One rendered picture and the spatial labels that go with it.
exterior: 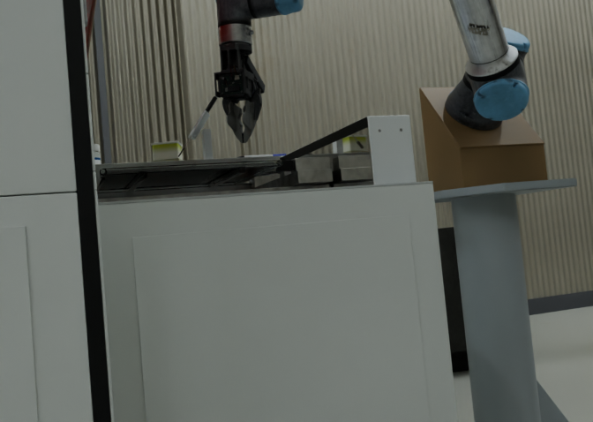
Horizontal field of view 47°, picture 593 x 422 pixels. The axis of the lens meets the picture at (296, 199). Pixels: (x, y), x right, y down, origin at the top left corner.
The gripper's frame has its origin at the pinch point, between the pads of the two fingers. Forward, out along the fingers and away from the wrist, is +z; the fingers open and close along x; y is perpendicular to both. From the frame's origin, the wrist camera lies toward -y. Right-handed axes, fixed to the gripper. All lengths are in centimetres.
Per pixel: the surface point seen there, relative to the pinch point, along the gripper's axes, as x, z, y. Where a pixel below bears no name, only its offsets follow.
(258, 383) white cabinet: 13, 46, 35
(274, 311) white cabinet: 16, 35, 32
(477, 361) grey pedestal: 46, 57, -30
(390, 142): 34.2, 5.3, 9.9
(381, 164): 32.4, 9.6, 11.4
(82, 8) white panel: 2, -10, 65
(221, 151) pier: -115, -29, -262
